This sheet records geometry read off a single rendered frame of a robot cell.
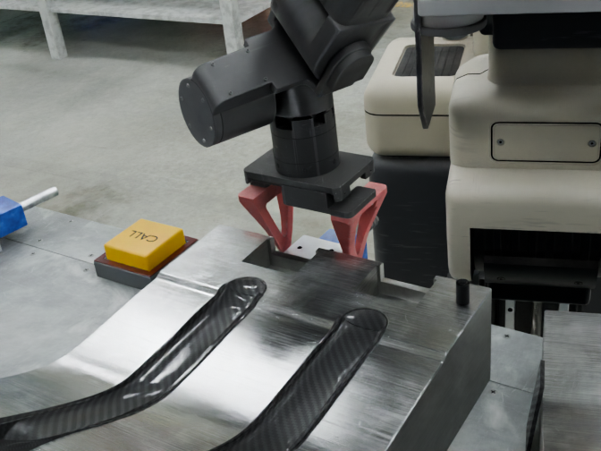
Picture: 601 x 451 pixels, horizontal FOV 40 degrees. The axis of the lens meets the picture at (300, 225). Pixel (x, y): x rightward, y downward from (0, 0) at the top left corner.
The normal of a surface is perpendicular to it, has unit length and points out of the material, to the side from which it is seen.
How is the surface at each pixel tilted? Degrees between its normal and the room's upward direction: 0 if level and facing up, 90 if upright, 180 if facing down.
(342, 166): 1
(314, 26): 61
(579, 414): 18
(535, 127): 98
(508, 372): 0
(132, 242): 0
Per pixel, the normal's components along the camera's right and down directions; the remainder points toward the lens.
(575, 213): -0.24, 0.62
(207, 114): -0.81, 0.37
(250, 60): 0.22, -0.40
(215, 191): -0.11, -0.86
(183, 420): 0.07, -0.96
